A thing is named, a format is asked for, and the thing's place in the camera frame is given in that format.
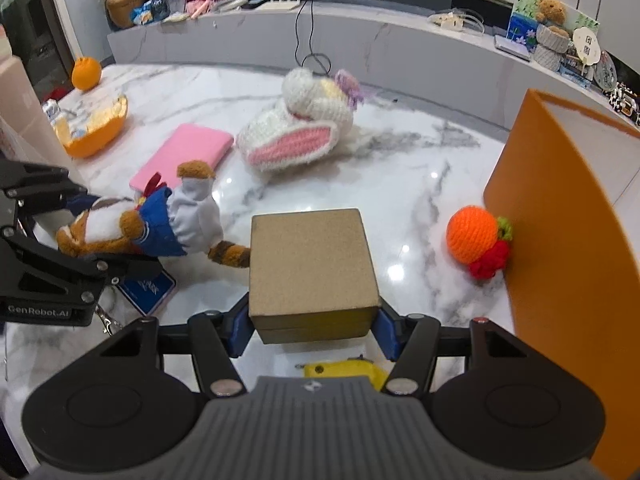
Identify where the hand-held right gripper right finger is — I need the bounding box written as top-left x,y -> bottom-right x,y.
372,300 -> 551,397

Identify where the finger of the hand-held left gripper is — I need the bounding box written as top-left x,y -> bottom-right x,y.
0,157 -> 89,202
0,226 -> 164,306

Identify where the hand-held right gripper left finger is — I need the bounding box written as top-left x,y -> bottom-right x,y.
82,294 -> 253,400

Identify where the brown plush bear blue outfit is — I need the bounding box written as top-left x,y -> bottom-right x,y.
55,161 -> 252,268

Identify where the brown cardboard box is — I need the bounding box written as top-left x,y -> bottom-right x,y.
248,208 -> 381,345

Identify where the crochet orange fruit toy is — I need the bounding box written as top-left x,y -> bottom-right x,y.
446,204 -> 514,281

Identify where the pink wallet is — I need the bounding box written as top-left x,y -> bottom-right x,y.
129,122 -> 235,201

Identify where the large orange storage box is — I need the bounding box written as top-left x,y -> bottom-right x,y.
482,88 -> 640,478

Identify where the white crochet bunny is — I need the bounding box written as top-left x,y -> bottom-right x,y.
236,67 -> 363,173

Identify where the blue tag card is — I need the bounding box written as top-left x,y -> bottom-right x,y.
117,267 -> 177,317

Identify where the tall white paper box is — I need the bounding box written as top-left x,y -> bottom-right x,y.
0,25 -> 56,161

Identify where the orange peel-shaped bowl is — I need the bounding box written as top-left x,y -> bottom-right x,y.
54,94 -> 128,158

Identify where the orange tangerine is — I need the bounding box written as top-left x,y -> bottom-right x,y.
71,56 -> 102,92

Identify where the gold vase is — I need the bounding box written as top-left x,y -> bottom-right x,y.
106,0 -> 146,28

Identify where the white marble media console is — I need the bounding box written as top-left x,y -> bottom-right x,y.
106,0 -> 640,136

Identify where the silver laptop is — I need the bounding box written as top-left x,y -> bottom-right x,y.
494,34 -> 531,61

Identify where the white power strip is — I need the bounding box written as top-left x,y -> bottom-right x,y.
427,10 -> 483,35

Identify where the small blue box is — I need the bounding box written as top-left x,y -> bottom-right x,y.
562,57 -> 596,86

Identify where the black white checkered toy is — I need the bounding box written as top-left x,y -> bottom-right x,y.
610,85 -> 640,126

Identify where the floral painting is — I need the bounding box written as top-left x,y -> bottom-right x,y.
505,0 -> 600,68

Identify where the round paper fan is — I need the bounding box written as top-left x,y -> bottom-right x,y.
572,26 -> 601,66

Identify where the metal keychain clip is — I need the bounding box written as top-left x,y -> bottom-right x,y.
95,302 -> 123,336

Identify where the black cable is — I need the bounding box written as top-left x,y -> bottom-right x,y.
295,2 -> 331,77

